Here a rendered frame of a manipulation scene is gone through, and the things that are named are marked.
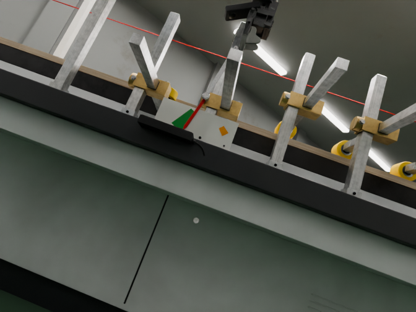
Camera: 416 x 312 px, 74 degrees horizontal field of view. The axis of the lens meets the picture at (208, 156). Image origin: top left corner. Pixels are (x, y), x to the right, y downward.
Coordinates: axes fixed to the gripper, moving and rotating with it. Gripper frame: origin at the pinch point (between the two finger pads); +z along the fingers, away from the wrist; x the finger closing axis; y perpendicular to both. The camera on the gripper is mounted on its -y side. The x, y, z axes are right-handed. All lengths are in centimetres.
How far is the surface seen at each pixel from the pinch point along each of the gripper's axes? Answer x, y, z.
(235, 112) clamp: 5.6, 5.2, 18.9
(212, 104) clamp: 5.5, -3.0, 18.5
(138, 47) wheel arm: -16.7, -22.6, 19.8
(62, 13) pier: 258, -282, -154
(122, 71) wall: 330, -203, -131
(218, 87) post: 6.2, -2.9, 11.8
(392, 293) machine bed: 29, 77, 56
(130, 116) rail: 3.8, -25.7, 31.7
